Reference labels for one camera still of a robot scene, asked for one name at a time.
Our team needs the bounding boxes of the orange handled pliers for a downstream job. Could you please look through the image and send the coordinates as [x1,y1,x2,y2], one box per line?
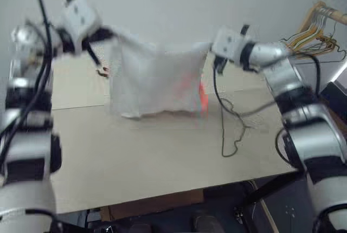
[97,66,111,78]

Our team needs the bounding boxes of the white shorts with orange print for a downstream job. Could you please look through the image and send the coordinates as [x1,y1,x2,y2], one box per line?
[108,25,214,121]

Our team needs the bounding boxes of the light wooden slat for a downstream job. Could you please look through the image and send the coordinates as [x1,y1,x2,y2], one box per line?
[250,179,280,233]

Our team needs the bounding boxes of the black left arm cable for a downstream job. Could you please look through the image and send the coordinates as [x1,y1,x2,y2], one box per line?
[0,0,78,163]

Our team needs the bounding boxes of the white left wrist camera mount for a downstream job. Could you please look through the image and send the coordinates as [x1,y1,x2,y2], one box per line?
[58,0,102,55]

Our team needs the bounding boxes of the black table frame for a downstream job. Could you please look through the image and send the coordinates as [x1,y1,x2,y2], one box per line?
[238,172,303,217]

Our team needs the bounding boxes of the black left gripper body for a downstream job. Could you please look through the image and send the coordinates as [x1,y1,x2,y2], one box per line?
[83,27,112,47]

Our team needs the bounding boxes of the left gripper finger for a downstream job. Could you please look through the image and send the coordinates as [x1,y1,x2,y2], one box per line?
[106,27,122,41]
[85,43,102,68]

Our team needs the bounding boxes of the black box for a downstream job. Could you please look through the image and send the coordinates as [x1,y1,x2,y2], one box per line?
[319,80,347,124]

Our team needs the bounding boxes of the white wire hanger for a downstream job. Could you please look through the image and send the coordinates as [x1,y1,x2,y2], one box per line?
[291,7,337,51]

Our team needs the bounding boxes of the yellow wire hanger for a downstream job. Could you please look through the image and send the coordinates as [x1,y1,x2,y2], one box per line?
[287,7,336,52]

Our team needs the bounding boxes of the dark rounded shape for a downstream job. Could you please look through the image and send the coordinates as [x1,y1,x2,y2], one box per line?
[191,211,217,233]

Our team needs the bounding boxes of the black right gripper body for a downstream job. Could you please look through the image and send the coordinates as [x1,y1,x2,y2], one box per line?
[214,53,232,68]

